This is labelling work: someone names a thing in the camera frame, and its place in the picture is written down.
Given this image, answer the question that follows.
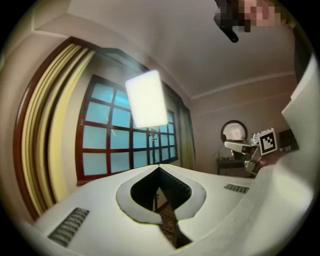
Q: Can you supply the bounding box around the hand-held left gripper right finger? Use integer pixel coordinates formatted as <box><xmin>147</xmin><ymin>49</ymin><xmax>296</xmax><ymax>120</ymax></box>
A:
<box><xmin>159</xmin><ymin>163</ymin><xmax>255</xmax><ymax>243</ymax></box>

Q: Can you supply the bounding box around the yellow-green curtain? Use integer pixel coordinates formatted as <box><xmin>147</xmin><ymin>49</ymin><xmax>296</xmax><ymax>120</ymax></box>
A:
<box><xmin>21</xmin><ymin>43</ymin><xmax>96</xmax><ymax>218</ymax></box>
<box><xmin>178</xmin><ymin>104</ymin><xmax>196</xmax><ymax>171</ymax></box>

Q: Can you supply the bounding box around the bright studio light panel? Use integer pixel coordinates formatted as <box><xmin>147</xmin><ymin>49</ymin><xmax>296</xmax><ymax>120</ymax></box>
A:
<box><xmin>124</xmin><ymin>69</ymin><xmax>169</xmax><ymax>129</ymax></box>

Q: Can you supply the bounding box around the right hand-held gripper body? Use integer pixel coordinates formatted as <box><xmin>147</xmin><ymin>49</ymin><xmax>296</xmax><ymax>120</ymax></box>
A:
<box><xmin>243</xmin><ymin>127</ymin><xmax>279</xmax><ymax>176</ymax></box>

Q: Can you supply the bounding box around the black head-worn camera mount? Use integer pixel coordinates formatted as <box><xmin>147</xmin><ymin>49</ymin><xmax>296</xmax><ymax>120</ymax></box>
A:
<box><xmin>213</xmin><ymin>0</ymin><xmax>252</xmax><ymax>44</ymax></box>

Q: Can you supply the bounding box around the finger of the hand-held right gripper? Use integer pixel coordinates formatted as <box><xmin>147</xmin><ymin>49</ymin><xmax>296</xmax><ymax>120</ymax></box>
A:
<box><xmin>223</xmin><ymin>139</ymin><xmax>259</xmax><ymax>154</ymax></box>

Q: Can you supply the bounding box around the person's head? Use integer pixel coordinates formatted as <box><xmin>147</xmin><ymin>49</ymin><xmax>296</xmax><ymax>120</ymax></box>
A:
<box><xmin>234</xmin><ymin>0</ymin><xmax>293</xmax><ymax>29</ymax></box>

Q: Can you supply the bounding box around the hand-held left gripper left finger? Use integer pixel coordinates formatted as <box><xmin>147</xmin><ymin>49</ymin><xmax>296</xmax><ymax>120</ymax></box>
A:
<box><xmin>23</xmin><ymin>164</ymin><xmax>177</xmax><ymax>256</ymax></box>

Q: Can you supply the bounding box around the black light stand tripod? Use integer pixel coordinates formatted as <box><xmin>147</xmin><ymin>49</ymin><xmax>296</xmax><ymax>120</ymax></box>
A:
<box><xmin>146</xmin><ymin>126</ymin><xmax>161</xmax><ymax>166</ymax></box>

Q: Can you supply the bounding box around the person's right forearm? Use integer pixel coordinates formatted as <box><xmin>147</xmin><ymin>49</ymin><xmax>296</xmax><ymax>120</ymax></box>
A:
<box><xmin>258</xmin><ymin>152</ymin><xmax>286</xmax><ymax>168</ymax></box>

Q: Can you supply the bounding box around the dark wooden cabinet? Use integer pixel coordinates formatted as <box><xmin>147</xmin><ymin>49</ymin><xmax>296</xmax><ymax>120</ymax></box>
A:
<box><xmin>216</xmin><ymin>156</ymin><xmax>256</xmax><ymax>179</ymax></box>

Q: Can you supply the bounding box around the round wall mirror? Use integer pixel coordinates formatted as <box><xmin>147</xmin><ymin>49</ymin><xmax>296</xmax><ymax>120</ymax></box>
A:
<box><xmin>220</xmin><ymin>119</ymin><xmax>249</xmax><ymax>144</ymax></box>

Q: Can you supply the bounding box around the wooden-framed grid window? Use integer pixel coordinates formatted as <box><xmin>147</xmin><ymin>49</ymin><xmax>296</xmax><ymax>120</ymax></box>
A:
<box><xmin>76</xmin><ymin>73</ymin><xmax>180</xmax><ymax>186</ymax></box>

